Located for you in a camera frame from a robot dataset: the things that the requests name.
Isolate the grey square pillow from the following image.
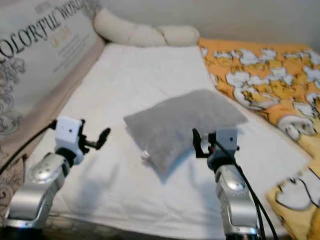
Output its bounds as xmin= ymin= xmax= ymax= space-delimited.
xmin=123 ymin=89 xmax=249 ymax=176

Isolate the orange cartoon print blanket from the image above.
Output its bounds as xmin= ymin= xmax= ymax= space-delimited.
xmin=198 ymin=37 xmax=320 ymax=240

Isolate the white quilted mattress pad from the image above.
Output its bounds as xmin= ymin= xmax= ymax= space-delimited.
xmin=25 ymin=42 xmax=313 ymax=240

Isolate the beige knotted bolster pillow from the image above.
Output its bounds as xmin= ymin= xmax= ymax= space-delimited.
xmin=93 ymin=7 xmax=201 ymax=48

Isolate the printed beige bed bumper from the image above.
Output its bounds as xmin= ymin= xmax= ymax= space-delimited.
xmin=0 ymin=0 xmax=106 ymax=211

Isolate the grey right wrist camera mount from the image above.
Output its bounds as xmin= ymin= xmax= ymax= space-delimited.
xmin=216 ymin=128 xmax=240 ymax=151

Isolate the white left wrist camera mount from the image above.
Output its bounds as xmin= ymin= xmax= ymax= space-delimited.
xmin=54 ymin=116 xmax=84 ymax=154

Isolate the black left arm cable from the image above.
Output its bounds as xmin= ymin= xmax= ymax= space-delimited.
xmin=0 ymin=120 xmax=58 ymax=175

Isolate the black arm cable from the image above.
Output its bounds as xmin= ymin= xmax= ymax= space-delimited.
xmin=220 ymin=142 xmax=280 ymax=240
xmin=0 ymin=120 xmax=58 ymax=175

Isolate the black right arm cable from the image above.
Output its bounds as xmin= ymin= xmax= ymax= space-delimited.
xmin=220 ymin=142 xmax=280 ymax=240

